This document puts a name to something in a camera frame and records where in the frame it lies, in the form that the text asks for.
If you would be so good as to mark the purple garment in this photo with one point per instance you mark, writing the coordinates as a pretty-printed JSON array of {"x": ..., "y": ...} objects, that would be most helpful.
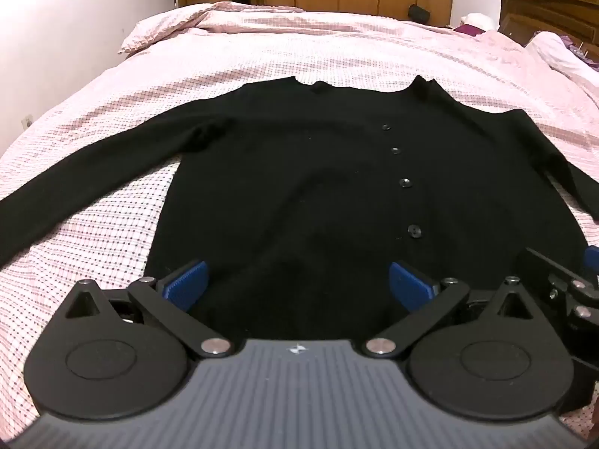
[{"x": 469, "y": 31}]

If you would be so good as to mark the black buttoned cardigan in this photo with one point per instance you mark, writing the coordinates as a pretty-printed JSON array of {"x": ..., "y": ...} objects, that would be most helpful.
[{"x": 304, "y": 187}]

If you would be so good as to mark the black bag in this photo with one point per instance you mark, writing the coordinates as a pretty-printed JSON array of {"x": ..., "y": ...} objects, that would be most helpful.
[{"x": 419, "y": 12}]

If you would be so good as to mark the white wall socket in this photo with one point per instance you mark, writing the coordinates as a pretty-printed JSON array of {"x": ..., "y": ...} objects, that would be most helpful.
[{"x": 27, "y": 121}]

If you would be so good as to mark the pink checked duvet cover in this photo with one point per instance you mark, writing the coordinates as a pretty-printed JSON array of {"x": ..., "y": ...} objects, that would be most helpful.
[{"x": 327, "y": 46}]

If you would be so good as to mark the purple crumpled cloth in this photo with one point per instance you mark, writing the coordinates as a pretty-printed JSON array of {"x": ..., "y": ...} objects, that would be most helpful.
[{"x": 578, "y": 49}]

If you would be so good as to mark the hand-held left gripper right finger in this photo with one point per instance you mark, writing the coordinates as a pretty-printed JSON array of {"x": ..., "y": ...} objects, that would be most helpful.
[{"x": 411, "y": 285}]

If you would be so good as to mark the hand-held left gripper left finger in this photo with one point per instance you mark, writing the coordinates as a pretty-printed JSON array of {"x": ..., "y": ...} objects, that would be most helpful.
[{"x": 188, "y": 283}]

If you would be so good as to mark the pale pink pillow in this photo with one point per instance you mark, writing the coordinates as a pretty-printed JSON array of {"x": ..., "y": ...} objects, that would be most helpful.
[{"x": 557, "y": 54}]

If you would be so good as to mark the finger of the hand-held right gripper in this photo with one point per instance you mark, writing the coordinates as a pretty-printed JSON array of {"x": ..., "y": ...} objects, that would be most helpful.
[
  {"x": 592, "y": 258},
  {"x": 547, "y": 271}
]

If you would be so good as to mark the white rounded item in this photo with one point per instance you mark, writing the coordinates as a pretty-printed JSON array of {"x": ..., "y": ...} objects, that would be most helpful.
[{"x": 477, "y": 19}]

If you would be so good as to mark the dark wooden headboard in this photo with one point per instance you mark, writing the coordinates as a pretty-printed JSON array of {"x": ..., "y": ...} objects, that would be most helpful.
[{"x": 547, "y": 11}]

